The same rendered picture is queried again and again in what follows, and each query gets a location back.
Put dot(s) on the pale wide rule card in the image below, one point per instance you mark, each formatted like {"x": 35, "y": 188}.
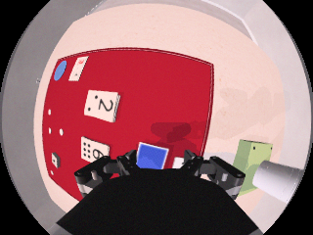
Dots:
{"x": 78, "y": 68}

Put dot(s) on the blue-backed plywood card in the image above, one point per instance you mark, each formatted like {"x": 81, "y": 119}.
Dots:
{"x": 151, "y": 156}

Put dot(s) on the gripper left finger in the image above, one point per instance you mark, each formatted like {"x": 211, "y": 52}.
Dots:
{"x": 94, "y": 168}

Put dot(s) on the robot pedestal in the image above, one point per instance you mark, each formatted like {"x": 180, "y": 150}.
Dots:
{"x": 249, "y": 160}

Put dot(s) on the grey block with peg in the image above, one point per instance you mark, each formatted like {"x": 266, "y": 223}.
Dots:
{"x": 55, "y": 160}

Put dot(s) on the blue flat disc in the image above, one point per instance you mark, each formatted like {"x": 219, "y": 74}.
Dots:
{"x": 60, "y": 70}

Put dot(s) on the white card pile six pips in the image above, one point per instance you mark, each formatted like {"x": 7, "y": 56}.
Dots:
{"x": 93, "y": 148}

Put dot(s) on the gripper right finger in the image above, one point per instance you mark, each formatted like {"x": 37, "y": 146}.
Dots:
{"x": 228, "y": 169}

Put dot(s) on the pale beige stone table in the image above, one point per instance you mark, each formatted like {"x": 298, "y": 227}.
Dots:
{"x": 244, "y": 81}

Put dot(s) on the red felt mat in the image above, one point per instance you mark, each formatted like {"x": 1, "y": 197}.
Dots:
{"x": 156, "y": 91}

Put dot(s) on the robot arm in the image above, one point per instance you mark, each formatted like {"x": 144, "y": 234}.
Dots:
{"x": 277, "y": 178}

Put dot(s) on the white card pile two pips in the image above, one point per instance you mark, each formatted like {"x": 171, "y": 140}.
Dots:
{"x": 102, "y": 106}

